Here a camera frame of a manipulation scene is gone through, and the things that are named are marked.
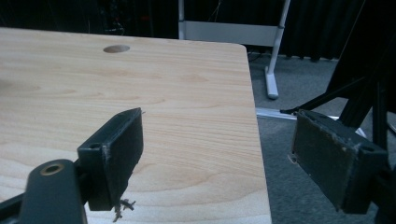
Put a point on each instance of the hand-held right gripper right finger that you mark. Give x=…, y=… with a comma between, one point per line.
x=330, y=155

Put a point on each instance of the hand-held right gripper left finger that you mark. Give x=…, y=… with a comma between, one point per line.
x=120, y=155

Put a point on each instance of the white floor strip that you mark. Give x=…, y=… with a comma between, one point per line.
x=277, y=114

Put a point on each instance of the black metal stand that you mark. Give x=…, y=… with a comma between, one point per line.
x=364, y=90

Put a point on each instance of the black curtain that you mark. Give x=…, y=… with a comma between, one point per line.
x=311, y=28

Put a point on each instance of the white metal table frame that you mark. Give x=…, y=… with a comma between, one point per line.
x=271, y=37

